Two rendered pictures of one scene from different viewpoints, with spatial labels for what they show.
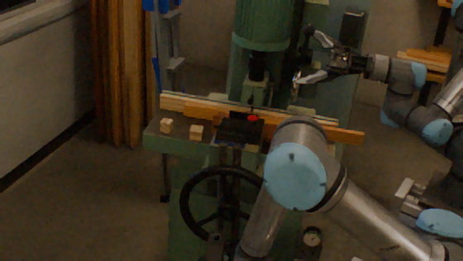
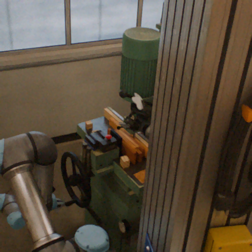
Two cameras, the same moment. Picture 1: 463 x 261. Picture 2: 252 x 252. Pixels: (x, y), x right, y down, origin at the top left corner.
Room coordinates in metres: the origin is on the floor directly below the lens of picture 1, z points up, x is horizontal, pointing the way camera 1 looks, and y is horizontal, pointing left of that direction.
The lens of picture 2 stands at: (0.45, -1.22, 2.12)
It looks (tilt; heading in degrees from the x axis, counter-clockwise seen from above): 33 degrees down; 50
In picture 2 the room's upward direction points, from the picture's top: 4 degrees clockwise
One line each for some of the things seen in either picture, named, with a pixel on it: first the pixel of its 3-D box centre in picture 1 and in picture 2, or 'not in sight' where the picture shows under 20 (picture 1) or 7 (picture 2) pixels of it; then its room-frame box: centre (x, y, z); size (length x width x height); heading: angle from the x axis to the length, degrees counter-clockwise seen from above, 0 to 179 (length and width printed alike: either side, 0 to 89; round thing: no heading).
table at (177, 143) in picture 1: (239, 149); (114, 153); (1.44, 0.08, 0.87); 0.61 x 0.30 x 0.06; 87
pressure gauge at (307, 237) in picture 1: (312, 237); (124, 227); (1.32, -0.19, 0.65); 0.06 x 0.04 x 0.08; 87
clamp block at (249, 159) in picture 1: (236, 150); (100, 151); (1.36, 0.08, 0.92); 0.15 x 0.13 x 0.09; 87
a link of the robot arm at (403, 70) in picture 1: (404, 74); not in sight; (1.36, -0.36, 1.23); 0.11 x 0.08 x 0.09; 87
